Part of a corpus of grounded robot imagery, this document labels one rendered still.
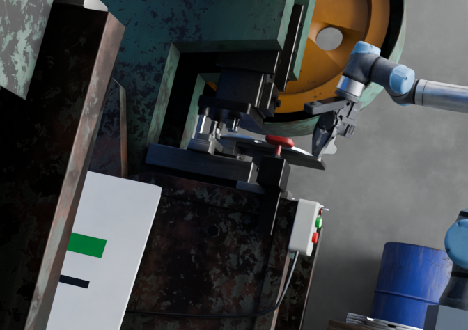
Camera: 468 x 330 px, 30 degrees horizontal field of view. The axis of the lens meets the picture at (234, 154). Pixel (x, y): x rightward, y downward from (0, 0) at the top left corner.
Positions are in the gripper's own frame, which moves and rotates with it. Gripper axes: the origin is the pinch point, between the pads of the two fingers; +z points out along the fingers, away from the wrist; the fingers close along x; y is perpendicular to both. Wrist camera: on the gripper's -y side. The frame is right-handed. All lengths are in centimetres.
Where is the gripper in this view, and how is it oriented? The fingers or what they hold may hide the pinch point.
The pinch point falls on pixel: (313, 155)
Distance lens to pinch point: 251.1
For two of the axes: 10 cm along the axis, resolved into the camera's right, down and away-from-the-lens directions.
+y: 8.0, 2.8, 5.3
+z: -3.9, 9.1, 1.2
